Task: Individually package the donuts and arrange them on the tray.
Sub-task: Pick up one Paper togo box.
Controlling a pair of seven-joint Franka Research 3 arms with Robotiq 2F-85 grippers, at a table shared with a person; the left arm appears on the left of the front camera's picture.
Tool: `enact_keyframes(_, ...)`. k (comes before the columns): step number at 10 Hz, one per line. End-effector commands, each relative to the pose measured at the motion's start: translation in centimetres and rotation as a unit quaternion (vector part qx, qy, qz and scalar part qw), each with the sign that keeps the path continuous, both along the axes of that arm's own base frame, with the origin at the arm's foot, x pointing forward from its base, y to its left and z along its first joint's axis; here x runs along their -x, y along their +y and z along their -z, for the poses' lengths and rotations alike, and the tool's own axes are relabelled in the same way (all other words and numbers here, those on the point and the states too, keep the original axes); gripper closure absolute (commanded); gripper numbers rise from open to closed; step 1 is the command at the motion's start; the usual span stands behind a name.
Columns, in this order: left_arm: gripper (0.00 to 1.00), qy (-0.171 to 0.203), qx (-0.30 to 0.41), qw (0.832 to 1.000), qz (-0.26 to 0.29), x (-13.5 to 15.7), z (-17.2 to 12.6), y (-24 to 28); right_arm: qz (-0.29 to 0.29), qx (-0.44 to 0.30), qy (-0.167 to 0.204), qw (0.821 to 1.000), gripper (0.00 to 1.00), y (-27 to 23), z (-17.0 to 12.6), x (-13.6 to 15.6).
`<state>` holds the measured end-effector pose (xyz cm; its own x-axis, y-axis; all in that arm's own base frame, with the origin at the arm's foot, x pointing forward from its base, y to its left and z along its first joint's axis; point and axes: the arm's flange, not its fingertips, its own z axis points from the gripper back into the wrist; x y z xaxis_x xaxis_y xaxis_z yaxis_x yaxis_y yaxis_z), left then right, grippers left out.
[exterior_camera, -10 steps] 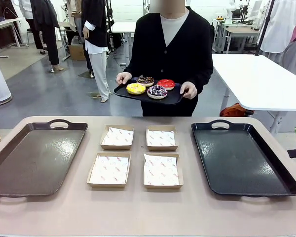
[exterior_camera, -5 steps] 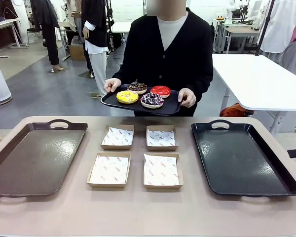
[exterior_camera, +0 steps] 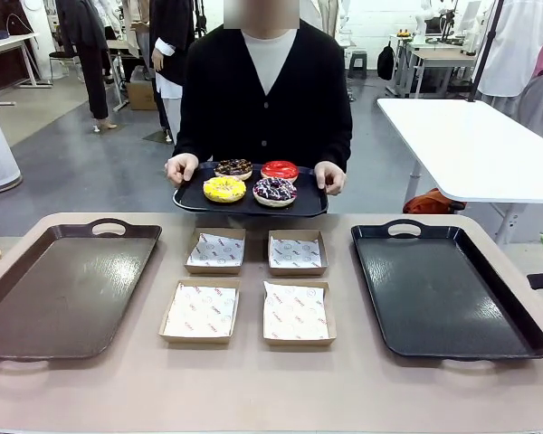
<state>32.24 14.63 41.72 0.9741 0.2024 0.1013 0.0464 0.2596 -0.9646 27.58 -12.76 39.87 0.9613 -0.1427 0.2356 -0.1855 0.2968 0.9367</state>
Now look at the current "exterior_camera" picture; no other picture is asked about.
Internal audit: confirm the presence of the black round stool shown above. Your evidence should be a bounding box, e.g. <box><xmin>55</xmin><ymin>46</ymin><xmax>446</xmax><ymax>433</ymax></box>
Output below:
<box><xmin>48</xmin><ymin>48</ymin><xmax>81</xmax><ymax>79</ymax></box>

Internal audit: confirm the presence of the black stand pole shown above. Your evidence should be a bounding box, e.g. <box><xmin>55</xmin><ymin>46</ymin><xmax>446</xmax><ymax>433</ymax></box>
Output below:
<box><xmin>467</xmin><ymin>0</ymin><xmax>506</xmax><ymax>103</ymax></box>

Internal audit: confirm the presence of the brown cardboard food box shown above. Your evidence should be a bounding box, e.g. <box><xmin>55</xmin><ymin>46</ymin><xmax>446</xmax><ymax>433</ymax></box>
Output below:
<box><xmin>157</xmin><ymin>278</ymin><xmax>242</xmax><ymax>345</ymax></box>
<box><xmin>262</xmin><ymin>280</ymin><xmax>338</xmax><ymax>348</ymax></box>
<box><xmin>267</xmin><ymin>229</ymin><xmax>329</xmax><ymax>278</ymax></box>
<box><xmin>184</xmin><ymin>227</ymin><xmax>247</xmax><ymax>277</ymax></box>

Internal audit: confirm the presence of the white side table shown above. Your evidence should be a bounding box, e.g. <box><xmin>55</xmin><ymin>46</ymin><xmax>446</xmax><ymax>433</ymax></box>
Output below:
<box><xmin>376</xmin><ymin>98</ymin><xmax>543</xmax><ymax>245</ymax></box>

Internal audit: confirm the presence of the beige hanging coat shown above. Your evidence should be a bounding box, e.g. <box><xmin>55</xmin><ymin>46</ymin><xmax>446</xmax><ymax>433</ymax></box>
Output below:
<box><xmin>316</xmin><ymin>0</ymin><xmax>341</xmax><ymax>38</ymax></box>

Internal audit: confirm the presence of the person's left forearm black sleeve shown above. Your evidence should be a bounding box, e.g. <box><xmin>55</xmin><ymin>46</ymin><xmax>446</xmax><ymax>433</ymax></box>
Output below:
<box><xmin>321</xmin><ymin>106</ymin><xmax>354</xmax><ymax>172</ymax></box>

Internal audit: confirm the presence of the person's left hand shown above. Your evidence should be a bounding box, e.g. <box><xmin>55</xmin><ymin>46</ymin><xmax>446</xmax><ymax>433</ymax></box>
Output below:
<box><xmin>314</xmin><ymin>161</ymin><xmax>348</xmax><ymax>196</ymax></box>

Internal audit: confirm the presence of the grey plastic stool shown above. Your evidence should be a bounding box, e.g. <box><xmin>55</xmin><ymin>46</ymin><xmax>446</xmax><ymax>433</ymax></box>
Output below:
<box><xmin>347</xmin><ymin>50</ymin><xmax>369</xmax><ymax>80</ymax></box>

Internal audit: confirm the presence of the large brown handled tray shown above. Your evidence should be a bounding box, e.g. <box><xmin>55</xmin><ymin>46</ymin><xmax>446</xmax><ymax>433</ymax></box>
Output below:
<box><xmin>0</xmin><ymin>218</ymin><xmax>163</xmax><ymax>370</ymax></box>

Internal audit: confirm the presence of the large black handled tray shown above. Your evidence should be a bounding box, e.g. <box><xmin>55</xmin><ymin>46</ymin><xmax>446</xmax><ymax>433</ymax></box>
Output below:
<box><xmin>350</xmin><ymin>219</ymin><xmax>543</xmax><ymax>368</ymax></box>

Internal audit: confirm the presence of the black backpack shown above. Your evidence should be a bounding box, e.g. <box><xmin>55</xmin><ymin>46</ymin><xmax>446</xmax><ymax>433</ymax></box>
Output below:
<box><xmin>376</xmin><ymin>41</ymin><xmax>396</xmax><ymax>82</ymax></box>

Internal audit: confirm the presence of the purple donut with white drizzle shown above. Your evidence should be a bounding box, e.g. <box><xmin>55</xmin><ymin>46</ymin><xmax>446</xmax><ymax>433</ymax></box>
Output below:
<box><xmin>252</xmin><ymin>176</ymin><xmax>299</xmax><ymax>208</ymax></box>

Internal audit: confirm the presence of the cardboard carton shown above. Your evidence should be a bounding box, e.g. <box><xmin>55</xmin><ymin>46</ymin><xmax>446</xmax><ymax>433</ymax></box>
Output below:
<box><xmin>126</xmin><ymin>79</ymin><xmax>157</xmax><ymax>111</ymax></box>

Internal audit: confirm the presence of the white desk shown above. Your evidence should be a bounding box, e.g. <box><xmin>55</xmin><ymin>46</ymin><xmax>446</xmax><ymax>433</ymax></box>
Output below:
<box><xmin>0</xmin><ymin>32</ymin><xmax>54</xmax><ymax>108</ymax></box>

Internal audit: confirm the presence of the grey garment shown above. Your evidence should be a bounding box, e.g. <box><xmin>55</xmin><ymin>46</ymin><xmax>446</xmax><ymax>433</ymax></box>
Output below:
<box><xmin>518</xmin><ymin>71</ymin><xmax>543</xmax><ymax>133</ymax></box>

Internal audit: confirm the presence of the red glazed donut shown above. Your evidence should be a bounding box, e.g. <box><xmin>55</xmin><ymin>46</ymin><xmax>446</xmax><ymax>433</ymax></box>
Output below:
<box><xmin>260</xmin><ymin>159</ymin><xmax>300</xmax><ymax>183</ymax></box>

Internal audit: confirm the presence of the small black serving tray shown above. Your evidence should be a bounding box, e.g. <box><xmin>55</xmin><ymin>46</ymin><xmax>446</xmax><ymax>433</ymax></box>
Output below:
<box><xmin>172</xmin><ymin>162</ymin><xmax>329</xmax><ymax>219</ymax></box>

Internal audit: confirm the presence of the hanging white shirt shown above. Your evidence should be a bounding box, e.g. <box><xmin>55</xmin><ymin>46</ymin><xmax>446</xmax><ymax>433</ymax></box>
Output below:
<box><xmin>477</xmin><ymin>0</ymin><xmax>543</xmax><ymax>99</ymax></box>

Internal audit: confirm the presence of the grey workbench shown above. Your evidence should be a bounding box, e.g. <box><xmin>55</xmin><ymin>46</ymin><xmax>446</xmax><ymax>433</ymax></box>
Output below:
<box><xmin>395</xmin><ymin>33</ymin><xmax>480</xmax><ymax>99</ymax></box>

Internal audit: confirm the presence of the person's right hand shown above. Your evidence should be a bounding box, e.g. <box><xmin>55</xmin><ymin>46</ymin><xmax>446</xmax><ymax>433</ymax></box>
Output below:
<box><xmin>164</xmin><ymin>152</ymin><xmax>199</xmax><ymax>189</ymax></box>

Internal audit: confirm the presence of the chocolate donut with nut sprinkles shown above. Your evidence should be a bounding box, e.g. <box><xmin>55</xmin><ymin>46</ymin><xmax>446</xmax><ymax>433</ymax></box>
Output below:
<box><xmin>214</xmin><ymin>158</ymin><xmax>254</xmax><ymax>182</ymax></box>

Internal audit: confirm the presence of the person in black cardigan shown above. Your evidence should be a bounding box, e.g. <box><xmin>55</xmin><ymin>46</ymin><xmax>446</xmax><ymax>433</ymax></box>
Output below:
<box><xmin>171</xmin><ymin>0</ymin><xmax>354</xmax><ymax>176</ymax></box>

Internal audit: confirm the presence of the orange bag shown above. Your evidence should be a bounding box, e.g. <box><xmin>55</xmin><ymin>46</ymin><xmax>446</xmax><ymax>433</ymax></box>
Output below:
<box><xmin>402</xmin><ymin>188</ymin><xmax>466</xmax><ymax>215</ymax></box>

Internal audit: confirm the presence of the yellow glazed sprinkled donut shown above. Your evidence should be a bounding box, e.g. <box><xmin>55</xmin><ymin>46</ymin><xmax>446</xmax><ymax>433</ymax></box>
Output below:
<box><xmin>202</xmin><ymin>175</ymin><xmax>247</xmax><ymax>203</ymax></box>

